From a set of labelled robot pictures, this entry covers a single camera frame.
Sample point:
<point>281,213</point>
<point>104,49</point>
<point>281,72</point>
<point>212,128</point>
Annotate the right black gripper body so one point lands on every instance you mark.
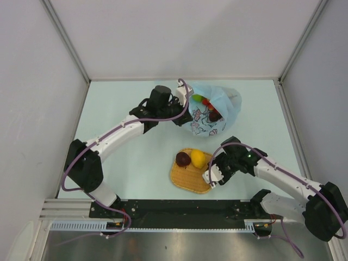
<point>227,165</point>

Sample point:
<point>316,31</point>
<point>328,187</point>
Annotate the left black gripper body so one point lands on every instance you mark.
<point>174,110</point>

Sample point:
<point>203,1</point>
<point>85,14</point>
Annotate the yellow fake lemon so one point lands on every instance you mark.
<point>198,158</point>

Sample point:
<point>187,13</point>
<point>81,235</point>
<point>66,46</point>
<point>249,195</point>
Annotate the woven bamboo tray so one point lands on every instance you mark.
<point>189,177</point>

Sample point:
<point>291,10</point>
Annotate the dark red fake fruit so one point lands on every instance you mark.
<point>183,159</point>

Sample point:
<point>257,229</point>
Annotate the blue plastic bag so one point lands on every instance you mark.
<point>226,100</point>

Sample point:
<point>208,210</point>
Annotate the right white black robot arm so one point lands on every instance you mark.
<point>329,223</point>

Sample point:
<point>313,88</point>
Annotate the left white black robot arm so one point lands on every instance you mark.
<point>84,159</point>

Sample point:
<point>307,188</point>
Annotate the light green fake fruit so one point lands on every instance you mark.
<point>197,98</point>

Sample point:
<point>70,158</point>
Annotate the fake strawberries cluster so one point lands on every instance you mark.
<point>206,102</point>

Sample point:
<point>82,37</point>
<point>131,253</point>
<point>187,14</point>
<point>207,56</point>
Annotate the dark brown fake fruit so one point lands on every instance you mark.
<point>214,116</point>

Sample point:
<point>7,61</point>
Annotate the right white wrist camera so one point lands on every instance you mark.
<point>212,176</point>

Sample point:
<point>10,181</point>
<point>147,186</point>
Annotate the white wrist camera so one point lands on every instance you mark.
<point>212,176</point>
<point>182,93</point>

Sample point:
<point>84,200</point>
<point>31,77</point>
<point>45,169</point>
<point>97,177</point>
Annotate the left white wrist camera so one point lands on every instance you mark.
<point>182,93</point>

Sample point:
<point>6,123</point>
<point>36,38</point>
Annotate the right slotted cable duct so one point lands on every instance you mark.
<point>260,226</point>

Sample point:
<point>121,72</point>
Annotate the slotted cable duct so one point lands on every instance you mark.
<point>260,226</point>
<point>87,226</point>

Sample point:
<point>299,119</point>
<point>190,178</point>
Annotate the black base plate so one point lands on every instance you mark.
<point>192,214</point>

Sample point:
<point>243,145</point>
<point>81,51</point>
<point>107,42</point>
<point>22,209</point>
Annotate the aluminium frame rail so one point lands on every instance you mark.
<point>65,209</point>

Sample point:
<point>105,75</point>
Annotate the left slotted cable duct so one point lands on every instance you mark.
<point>87,226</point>

